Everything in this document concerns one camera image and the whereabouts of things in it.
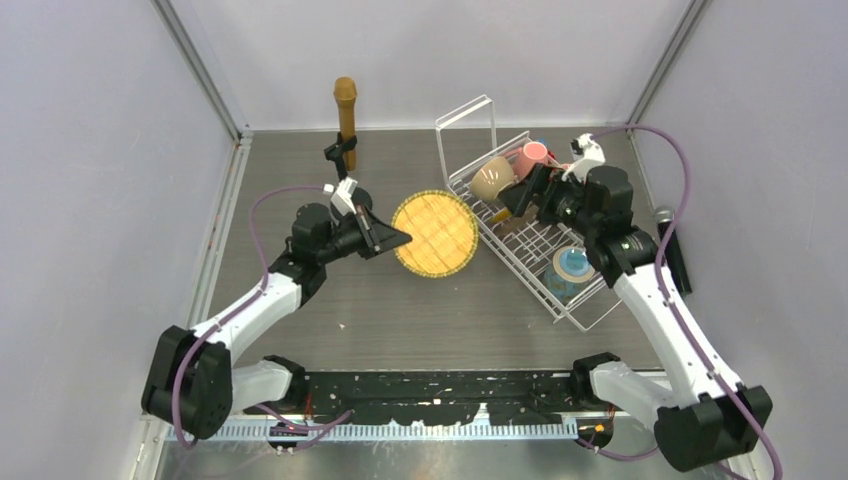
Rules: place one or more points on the black silver microphone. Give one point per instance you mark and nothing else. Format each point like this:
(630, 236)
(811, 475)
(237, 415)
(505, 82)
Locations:
(674, 258)

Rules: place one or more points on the pink plastic cup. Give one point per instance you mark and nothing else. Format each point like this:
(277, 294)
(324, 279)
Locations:
(526, 157)

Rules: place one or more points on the slotted cable duct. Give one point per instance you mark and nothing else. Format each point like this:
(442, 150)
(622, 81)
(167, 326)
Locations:
(266, 429)

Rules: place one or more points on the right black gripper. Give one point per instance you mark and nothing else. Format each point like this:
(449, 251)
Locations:
(540, 180)

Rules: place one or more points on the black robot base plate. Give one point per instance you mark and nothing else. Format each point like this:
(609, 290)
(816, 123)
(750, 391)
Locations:
(440, 398)

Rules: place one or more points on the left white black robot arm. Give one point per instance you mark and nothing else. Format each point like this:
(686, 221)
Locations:
(193, 382)

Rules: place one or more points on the white wire dish rack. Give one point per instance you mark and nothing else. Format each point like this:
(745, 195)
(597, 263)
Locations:
(524, 245)

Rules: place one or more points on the beige ceramic bowl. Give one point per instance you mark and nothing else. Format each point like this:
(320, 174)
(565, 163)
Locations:
(492, 178)

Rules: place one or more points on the left aluminium rail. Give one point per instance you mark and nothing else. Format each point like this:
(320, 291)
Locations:
(214, 244)

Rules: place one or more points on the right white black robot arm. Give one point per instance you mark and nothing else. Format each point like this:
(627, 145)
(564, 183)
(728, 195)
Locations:
(706, 414)

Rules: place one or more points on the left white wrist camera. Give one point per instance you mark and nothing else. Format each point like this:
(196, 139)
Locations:
(341, 195)

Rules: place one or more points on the yellow patterned plate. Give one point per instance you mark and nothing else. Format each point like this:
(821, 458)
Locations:
(500, 216)

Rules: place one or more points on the brown microphone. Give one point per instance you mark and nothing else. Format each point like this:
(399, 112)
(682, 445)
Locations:
(345, 95)

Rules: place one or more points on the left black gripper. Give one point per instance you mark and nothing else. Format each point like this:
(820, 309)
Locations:
(376, 236)

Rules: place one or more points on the blue patterned bowl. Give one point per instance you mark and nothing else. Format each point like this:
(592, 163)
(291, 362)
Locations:
(567, 273)

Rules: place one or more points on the yellow woven bamboo plate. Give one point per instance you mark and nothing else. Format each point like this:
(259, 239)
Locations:
(444, 233)

